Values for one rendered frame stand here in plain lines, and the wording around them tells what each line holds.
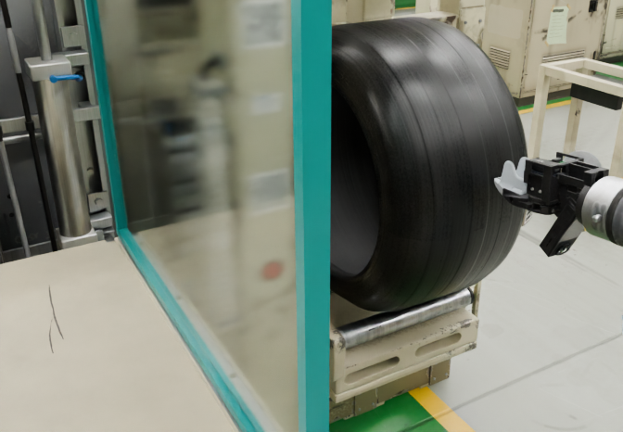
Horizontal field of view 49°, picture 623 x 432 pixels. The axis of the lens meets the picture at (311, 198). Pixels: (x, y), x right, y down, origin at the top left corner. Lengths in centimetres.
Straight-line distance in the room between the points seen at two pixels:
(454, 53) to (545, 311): 207
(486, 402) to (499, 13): 399
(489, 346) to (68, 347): 231
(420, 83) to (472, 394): 169
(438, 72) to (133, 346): 71
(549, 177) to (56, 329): 71
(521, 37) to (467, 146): 470
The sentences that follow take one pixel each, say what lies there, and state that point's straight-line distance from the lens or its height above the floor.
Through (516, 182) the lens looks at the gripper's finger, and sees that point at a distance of 115.
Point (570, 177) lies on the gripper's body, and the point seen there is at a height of 131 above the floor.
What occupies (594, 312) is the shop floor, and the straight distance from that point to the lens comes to 326.
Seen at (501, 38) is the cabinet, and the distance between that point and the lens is 602.
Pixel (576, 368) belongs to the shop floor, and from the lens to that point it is 290.
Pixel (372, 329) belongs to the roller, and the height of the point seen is 91.
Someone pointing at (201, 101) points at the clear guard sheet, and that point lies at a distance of 54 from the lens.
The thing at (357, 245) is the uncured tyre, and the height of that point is 93.
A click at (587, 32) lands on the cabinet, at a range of 634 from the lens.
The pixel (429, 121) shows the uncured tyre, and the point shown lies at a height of 135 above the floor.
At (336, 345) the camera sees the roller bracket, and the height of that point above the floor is 94.
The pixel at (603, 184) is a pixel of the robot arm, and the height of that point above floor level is 132.
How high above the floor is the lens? 171
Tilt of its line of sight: 25 degrees down
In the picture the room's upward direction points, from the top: straight up
